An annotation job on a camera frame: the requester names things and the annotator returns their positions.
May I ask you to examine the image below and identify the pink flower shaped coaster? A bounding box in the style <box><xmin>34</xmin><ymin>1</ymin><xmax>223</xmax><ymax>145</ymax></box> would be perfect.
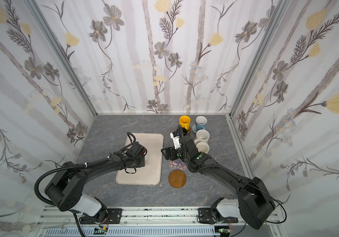
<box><xmin>169</xmin><ymin>160</ymin><xmax>187</xmax><ymax>170</ymax></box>

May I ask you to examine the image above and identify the plain white mug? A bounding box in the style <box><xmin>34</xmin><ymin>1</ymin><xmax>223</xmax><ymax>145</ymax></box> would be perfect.
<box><xmin>196</xmin><ymin>142</ymin><xmax>210</xmax><ymax>154</ymax></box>

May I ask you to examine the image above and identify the white speckled mug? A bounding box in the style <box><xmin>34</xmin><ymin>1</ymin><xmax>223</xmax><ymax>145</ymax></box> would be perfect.
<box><xmin>194</xmin><ymin>129</ymin><xmax>210</xmax><ymax>145</ymax></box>

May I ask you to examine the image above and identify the beige plastic tray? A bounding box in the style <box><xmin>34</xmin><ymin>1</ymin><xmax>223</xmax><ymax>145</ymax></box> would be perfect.
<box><xmin>116</xmin><ymin>133</ymin><xmax>164</xmax><ymax>186</ymax></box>

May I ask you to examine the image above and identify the blue grey woven coaster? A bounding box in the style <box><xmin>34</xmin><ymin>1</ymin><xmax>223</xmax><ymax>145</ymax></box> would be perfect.
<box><xmin>192</xmin><ymin>124</ymin><xmax>197</xmax><ymax>134</ymax></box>

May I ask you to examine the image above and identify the light brown cork coaster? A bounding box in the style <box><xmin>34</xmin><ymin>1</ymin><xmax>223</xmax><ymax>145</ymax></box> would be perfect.
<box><xmin>168</xmin><ymin>170</ymin><xmax>187</xmax><ymax>188</ymax></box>

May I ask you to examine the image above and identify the yellow mug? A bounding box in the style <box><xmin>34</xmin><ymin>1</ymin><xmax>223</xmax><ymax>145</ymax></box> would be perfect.
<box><xmin>179</xmin><ymin>116</ymin><xmax>191</xmax><ymax>129</ymax></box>

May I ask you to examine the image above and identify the blue floral mug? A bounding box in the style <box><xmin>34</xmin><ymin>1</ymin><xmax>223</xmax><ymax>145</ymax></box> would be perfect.
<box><xmin>195</xmin><ymin>116</ymin><xmax>208</xmax><ymax>131</ymax></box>

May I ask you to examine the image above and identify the white mug red inside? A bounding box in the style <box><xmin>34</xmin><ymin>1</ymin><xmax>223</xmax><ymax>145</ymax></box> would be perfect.
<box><xmin>141</xmin><ymin>149</ymin><xmax>147</xmax><ymax>157</ymax></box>

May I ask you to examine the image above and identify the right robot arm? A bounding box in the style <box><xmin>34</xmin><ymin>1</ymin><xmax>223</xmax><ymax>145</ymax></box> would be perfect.
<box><xmin>161</xmin><ymin>133</ymin><xmax>276</xmax><ymax>230</ymax></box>

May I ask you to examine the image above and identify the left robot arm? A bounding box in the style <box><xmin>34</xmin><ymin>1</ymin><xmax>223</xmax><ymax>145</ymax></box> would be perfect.
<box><xmin>42</xmin><ymin>142</ymin><xmax>147</xmax><ymax>217</ymax></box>

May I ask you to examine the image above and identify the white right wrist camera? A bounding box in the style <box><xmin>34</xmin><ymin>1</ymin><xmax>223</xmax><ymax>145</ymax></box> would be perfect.
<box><xmin>170</xmin><ymin>129</ymin><xmax>184</xmax><ymax>150</ymax></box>

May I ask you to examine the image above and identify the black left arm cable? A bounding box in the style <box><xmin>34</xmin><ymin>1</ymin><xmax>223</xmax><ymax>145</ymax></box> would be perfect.
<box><xmin>34</xmin><ymin>131</ymin><xmax>137</xmax><ymax>237</ymax></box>

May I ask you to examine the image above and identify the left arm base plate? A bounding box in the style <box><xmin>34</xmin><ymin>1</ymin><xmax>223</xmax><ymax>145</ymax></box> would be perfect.
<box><xmin>79</xmin><ymin>208</ymin><xmax>123</xmax><ymax>224</ymax></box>

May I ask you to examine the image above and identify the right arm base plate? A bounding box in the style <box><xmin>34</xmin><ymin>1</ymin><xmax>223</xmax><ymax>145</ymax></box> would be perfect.
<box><xmin>197</xmin><ymin>207</ymin><xmax>239</xmax><ymax>225</ymax></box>

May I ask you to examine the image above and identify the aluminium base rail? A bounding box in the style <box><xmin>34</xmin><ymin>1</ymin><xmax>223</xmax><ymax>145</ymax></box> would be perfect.
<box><xmin>33</xmin><ymin>206</ymin><xmax>283</xmax><ymax>237</ymax></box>

